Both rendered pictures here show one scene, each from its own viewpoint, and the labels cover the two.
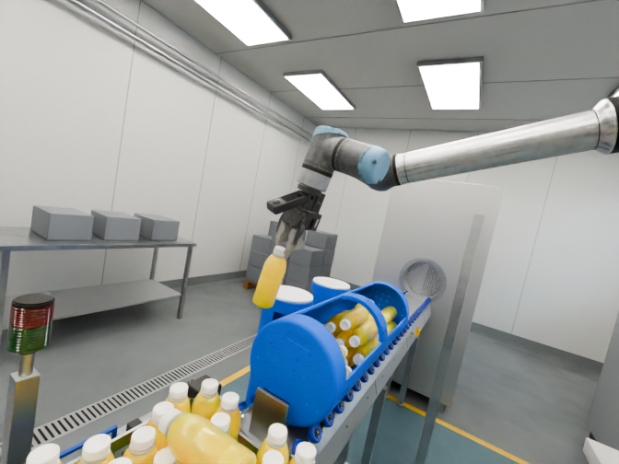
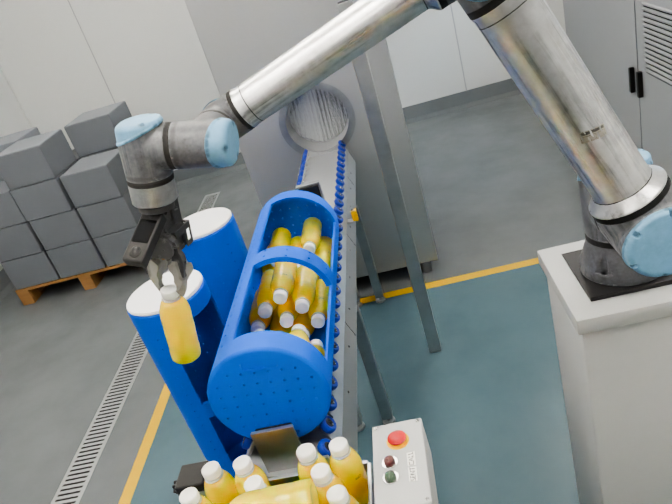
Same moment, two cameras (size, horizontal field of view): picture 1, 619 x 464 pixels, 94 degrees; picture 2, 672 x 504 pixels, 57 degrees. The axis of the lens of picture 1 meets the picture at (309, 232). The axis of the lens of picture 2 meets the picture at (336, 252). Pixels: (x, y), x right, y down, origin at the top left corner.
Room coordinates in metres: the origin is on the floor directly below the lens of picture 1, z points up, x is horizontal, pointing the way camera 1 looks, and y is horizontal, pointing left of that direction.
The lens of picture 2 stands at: (-0.39, 0.14, 1.98)
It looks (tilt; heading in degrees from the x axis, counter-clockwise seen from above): 27 degrees down; 340
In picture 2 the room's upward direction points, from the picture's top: 18 degrees counter-clockwise
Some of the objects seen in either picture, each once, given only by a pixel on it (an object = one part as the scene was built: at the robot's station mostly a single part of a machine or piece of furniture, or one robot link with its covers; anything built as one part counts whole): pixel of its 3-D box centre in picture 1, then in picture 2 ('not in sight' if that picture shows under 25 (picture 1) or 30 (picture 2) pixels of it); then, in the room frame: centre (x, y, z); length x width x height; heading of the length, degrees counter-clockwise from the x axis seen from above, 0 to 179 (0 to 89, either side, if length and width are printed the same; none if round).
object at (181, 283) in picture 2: (297, 245); (184, 272); (0.83, 0.03, 1.43); 0.06 x 0.03 x 0.09; 135
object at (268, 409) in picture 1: (270, 417); (280, 446); (0.71, 0.01, 0.99); 0.10 x 0.02 x 0.12; 60
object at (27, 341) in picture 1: (29, 333); not in sight; (0.56, 0.51, 1.18); 0.06 x 0.06 x 0.05
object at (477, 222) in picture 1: (448, 343); (396, 199); (1.84, -1.02, 0.85); 0.06 x 0.06 x 1.70; 60
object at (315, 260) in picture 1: (290, 261); (75, 202); (4.89, 0.22, 0.59); 1.20 x 0.80 x 1.19; 61
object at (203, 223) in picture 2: (331, 283); (200, 224); (2.10, -0.23, 1.03); 0.28 x 0.28 x 0.01
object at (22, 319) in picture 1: (32, 312); not in sight; (0.56, 0.51, 1.23); 0.06 x 0.06 x 0.04
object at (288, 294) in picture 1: (289, 294); (164, 291); (1.66, 0.04, 1.03); 0.28 x 0.28 x 0.01
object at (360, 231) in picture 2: (407, 371); (367, 255); (2.43, -1.07, 0.31); 0.06 x 0.06 x 0.63; 60
